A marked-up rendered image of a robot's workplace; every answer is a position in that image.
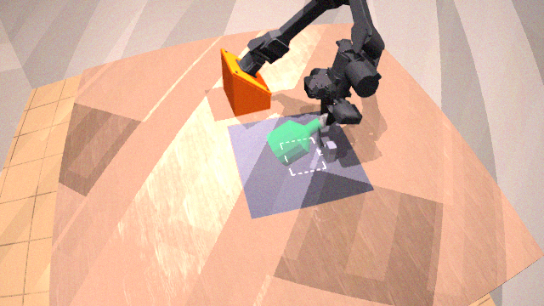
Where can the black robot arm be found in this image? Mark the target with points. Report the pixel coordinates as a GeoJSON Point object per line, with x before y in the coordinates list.
{"type": "Point", "coordinates": [357, 62]}

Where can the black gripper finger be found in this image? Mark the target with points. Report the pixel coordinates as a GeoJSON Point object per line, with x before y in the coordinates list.
{"type": "Point", "coordinates": [330, 117]}
{"type": "Point", "coordinates": [323, 103]}

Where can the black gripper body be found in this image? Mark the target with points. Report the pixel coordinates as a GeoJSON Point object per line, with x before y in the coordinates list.
{"type": "Point", "coordinates": [344, 112]}

